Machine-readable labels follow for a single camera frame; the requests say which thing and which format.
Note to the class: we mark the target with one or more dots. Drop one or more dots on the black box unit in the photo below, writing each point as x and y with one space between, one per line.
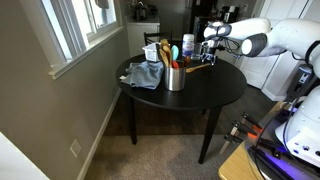
298 85

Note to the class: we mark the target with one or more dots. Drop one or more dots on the black dining chair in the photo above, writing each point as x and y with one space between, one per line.
156 35

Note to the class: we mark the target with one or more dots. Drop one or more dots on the black round table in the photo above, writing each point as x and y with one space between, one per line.
206 90

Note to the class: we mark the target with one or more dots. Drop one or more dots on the red silicone spatula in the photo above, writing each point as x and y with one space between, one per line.
175 64

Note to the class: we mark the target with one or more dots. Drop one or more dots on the dark brown wooden spoon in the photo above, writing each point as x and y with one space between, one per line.
187 60

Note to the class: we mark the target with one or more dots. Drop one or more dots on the clear plastic jar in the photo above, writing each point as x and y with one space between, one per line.
188 45

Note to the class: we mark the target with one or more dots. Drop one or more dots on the white plastic basket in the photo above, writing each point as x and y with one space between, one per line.
151 53

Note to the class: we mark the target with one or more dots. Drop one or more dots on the white panel door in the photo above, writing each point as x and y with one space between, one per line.
263 71

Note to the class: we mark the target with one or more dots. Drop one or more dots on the clear glass mug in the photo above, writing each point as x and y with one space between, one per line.
196 51

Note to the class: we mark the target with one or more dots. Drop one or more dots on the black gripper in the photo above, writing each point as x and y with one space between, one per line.
210 47

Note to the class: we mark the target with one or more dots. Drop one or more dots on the black coffee machine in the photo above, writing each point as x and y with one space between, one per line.
230 14

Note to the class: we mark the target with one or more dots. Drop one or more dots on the wooden robot platform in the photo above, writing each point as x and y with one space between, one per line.
236 168

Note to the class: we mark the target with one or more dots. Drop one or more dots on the white kitchen cabinet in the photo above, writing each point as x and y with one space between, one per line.
141 36

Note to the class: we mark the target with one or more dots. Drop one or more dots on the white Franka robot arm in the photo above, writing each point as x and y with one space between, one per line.
253 30

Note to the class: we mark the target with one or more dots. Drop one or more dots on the white furniture block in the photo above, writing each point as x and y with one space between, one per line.
16 163

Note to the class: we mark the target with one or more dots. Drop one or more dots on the white wall vent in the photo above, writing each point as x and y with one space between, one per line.
75 148

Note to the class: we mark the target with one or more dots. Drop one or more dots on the teal silicone spatula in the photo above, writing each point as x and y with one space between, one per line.
174 52

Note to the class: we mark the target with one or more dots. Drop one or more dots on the silver metal utensil cup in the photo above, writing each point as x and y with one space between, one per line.
175 80

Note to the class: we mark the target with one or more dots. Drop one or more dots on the blue-gray cloth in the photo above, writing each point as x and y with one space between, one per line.
146 75

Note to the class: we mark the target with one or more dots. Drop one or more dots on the white-framed window by table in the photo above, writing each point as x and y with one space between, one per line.
83 20

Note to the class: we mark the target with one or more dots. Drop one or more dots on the light wooden spatula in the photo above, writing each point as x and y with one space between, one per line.
196 68

